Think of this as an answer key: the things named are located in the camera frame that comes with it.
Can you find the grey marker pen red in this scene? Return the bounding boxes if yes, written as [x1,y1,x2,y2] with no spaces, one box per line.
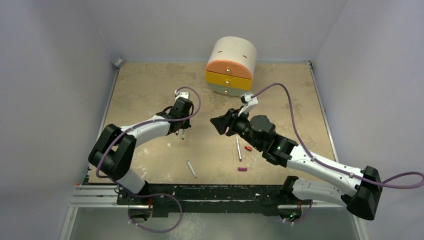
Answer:
[235,135,242,162]

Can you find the magenta pen cap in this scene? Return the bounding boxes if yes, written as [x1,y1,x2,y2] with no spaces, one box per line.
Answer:
[237,167,248,172]

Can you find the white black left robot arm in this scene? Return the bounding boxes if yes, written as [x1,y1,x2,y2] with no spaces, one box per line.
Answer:
[88,96,194,205]

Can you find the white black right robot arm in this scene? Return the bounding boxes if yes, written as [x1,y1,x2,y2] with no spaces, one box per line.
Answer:
[210,108,383,221]

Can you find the round cream drawer cabinet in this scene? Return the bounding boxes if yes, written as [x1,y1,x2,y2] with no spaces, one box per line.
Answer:
[204,36,257,96]

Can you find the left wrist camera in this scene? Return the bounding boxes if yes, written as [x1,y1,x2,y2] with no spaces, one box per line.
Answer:
[174,90,190,101]

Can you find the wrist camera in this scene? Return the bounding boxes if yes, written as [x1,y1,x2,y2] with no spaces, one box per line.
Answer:
[238,92,259,116]
[174,90,190,101]

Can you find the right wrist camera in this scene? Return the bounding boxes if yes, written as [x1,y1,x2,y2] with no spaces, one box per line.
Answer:
[238,92,259,116]

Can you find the grey corner bracket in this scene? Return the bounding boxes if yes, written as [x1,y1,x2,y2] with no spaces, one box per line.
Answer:
[109,54,125,68]

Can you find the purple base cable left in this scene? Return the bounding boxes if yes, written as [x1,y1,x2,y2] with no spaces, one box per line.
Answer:
[127,194,184,234]

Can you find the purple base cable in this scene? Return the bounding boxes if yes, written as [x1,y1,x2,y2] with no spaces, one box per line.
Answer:
[127,194,184,234]
[281,198,316,226]

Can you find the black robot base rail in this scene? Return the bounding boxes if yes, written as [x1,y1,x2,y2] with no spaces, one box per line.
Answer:
[117,176,311,218]

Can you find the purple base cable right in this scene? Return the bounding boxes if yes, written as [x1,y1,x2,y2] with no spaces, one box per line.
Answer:
[281,198,316,226]

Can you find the aluminium frame rail left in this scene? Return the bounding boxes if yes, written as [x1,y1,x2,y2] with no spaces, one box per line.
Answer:
[69,185,118,208]

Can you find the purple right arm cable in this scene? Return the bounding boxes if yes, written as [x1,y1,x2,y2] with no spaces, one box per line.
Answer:
[251,82,424,190]

